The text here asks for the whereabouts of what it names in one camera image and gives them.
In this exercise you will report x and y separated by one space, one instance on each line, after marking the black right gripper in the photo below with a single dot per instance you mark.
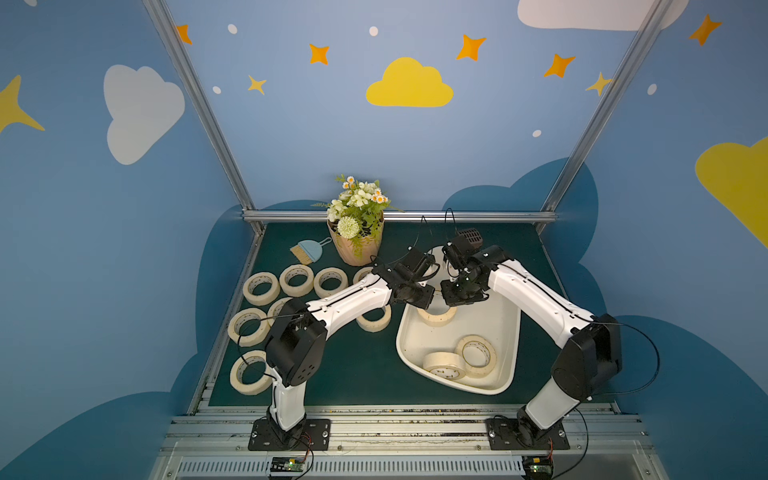
459 287

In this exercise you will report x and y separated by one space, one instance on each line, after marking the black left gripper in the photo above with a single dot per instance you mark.
411 288

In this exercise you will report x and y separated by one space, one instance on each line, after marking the cream tape roll small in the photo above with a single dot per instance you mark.
250 374

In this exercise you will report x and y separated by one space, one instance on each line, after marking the cream tape roll front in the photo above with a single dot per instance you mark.
445 365

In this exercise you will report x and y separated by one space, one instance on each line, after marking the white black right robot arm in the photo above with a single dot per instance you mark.
590 346

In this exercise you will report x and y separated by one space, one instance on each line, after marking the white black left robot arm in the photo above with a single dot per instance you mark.
295 346

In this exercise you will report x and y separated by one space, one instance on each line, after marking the beige ribbed flower pot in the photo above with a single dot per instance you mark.
359 251

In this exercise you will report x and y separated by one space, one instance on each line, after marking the white green artificial flowers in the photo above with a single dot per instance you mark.
358 208

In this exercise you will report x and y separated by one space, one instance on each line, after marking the light blue hand brush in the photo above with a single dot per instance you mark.
309 251

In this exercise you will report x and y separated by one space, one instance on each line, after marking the right small circuit board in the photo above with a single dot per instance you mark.
537 468

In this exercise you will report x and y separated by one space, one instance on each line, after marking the small circuit board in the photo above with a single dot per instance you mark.
290 466
537 468

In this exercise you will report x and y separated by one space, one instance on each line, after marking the left small circuit board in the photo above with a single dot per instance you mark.
290 466

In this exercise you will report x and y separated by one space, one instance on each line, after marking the horizontal aluminium frame rail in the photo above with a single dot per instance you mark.
407 216

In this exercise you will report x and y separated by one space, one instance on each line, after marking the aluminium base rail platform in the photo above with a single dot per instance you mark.
408 441

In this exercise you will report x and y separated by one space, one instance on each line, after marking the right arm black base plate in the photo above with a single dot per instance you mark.
507 434

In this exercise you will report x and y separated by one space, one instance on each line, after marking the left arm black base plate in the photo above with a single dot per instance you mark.
266 435

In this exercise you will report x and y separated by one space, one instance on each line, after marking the left aluminium frame post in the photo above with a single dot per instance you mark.
162 20

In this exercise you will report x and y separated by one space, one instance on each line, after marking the aluminium frame post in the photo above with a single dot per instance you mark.
162 20
641 44

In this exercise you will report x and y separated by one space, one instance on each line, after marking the right aluminium frame post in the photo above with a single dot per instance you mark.
641 44

